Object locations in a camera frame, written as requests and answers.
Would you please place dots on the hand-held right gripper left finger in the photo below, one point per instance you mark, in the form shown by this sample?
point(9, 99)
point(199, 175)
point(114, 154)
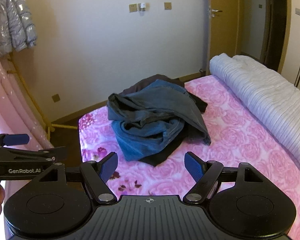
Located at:
point(109, 166)

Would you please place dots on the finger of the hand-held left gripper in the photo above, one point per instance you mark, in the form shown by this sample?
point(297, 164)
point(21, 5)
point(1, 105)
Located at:
point(16, 139)
point(57, 151)

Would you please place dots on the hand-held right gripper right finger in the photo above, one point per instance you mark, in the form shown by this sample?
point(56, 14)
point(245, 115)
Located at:
point(193, 166)

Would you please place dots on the dark grey jeans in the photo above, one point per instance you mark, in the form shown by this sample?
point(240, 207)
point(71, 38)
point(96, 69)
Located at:
point(140, 105)

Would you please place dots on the pink sheer curtain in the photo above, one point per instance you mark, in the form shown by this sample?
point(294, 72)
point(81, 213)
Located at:
point(12, 110)

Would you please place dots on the black cloth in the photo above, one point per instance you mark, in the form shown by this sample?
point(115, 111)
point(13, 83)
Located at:
point(160, 160)

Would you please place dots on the blue jeans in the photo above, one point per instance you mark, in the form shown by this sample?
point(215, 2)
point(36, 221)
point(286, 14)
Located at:
point(140, 140)

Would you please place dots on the pink floral blanket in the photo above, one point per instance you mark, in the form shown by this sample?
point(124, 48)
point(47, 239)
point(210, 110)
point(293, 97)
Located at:
point(240, 142)

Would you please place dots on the dark brown cloth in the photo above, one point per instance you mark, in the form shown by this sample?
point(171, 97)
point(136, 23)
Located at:
point(162, 77)

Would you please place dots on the white ribbed quilt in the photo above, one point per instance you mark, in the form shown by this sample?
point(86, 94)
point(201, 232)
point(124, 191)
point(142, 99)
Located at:
point(265, 100)

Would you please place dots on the silver puffer jacket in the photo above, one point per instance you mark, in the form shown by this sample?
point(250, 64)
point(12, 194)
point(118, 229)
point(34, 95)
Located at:
point(12, 20)

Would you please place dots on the wooden door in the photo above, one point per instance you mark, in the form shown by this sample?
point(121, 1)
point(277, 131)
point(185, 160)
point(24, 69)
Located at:
point(225, 35)

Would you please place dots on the brass wall socket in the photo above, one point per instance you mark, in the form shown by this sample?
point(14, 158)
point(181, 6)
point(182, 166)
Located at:
point(55, 98)

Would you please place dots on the brass wall switch plate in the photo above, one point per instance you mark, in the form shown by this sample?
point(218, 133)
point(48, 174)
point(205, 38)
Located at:
point(133, 7)
point(167, 5)

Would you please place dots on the dark door frame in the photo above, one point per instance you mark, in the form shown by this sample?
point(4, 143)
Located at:
point(275, 25)

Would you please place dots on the white wall plug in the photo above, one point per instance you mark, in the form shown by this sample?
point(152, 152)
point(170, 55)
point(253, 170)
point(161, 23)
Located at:
point(142, 5)

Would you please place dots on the grey wall switch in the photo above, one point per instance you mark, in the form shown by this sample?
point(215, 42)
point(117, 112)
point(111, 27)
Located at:
point(298, 11)

